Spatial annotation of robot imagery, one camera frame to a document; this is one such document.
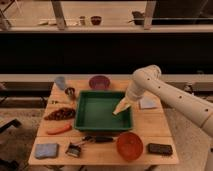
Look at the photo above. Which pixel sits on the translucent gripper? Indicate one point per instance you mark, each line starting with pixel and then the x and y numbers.
pixel 127 102

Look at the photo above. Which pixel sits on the yellow banana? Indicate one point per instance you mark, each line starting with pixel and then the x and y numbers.
pixel 121 107

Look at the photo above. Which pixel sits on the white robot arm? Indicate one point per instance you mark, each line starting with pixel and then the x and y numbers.
pixel 197 110

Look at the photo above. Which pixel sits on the green plastic tray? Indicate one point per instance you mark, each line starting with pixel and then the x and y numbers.
pixel 95 112

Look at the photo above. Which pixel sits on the light blue sponge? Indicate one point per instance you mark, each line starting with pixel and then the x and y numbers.
pixel 147 103

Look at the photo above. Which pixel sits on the purple plastic bowl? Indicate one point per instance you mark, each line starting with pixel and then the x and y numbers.
pixel 99 82

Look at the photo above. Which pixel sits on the orange plastic bowl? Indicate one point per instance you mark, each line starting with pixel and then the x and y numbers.
pixel 129 146

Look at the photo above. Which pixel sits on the metal measuring cup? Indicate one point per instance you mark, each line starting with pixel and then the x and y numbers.
pixel 70 92

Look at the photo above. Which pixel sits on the light blue cup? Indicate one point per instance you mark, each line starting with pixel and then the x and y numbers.
pixel 60 83

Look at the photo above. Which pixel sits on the dark background pot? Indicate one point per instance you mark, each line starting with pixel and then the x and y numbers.
pixel 138 18

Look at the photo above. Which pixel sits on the dark red background bowl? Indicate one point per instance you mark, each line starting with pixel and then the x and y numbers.
pixel 96 20

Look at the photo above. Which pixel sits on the small background jar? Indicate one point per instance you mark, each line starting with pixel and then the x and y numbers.
pixel 82 20

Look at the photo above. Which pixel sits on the blue folded cloth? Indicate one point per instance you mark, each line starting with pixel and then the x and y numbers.
pixel 48 150

